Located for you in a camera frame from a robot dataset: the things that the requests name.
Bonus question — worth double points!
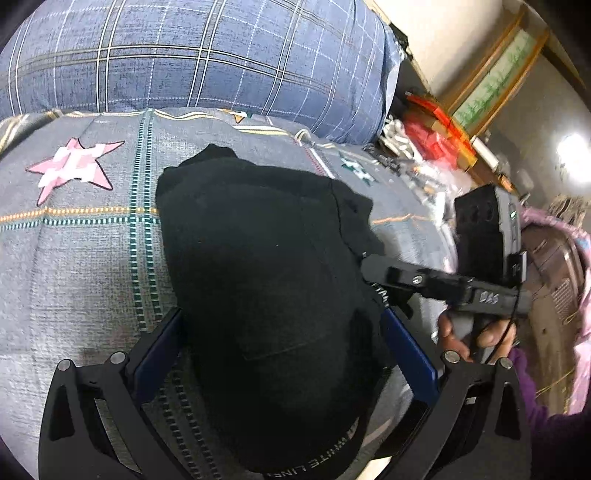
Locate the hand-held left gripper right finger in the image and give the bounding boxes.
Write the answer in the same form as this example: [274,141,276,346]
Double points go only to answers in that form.
[376,308,533,480]

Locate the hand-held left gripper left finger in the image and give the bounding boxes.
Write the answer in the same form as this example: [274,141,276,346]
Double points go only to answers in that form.
[39,308,195,480]

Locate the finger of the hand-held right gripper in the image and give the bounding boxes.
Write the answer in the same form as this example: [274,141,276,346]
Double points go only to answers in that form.
[360,255,468,302]

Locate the black pants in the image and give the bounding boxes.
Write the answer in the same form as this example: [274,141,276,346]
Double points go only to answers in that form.
[154,143,416,480]

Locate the person's right forearm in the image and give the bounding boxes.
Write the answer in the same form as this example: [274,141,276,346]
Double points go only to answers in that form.
[508,346,591,480]

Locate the person's right hand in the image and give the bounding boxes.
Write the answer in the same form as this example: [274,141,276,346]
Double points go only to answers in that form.
[438,310,517,363]

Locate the clear plastic bag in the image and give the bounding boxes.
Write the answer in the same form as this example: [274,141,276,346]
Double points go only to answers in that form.
[406,157,465,210]

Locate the brown slatted furniture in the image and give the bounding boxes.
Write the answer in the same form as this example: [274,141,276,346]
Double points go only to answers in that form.
[519,225,588,416]

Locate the red plastic bag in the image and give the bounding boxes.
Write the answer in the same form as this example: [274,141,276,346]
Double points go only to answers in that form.
[403,91,477,167]

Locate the grey printed bedsheet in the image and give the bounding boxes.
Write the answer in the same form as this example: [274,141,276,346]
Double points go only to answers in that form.
[0,107,462,480]

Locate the bright lamp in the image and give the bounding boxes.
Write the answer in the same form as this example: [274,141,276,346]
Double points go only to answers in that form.
[556,134,591,172]

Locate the white shoes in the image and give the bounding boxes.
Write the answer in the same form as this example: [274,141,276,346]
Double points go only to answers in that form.
[381,116,417,155]

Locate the wooden framed picture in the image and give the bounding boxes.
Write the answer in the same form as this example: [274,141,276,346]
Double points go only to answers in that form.
[438,8,557,141]

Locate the blue plaid pillow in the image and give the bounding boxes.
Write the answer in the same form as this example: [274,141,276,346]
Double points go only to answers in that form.
[0,0,402,145]

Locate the black cable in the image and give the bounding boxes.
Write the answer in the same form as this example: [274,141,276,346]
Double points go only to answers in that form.
[487,258,522,366]

